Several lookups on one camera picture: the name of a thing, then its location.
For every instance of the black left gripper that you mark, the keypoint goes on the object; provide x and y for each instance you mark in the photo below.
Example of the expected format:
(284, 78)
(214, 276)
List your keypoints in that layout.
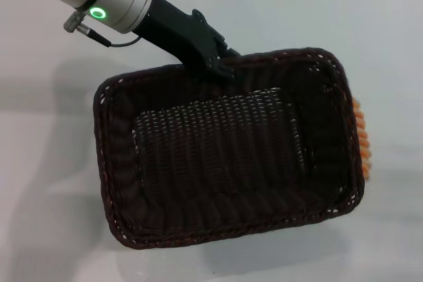
(178, 27)

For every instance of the black woven rectangular basket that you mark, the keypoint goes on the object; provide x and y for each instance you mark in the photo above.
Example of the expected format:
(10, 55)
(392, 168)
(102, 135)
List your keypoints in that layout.
(211, 150)

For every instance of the orange striped bread roll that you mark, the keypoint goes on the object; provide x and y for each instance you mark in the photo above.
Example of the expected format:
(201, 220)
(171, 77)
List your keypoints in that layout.
(363, 136)

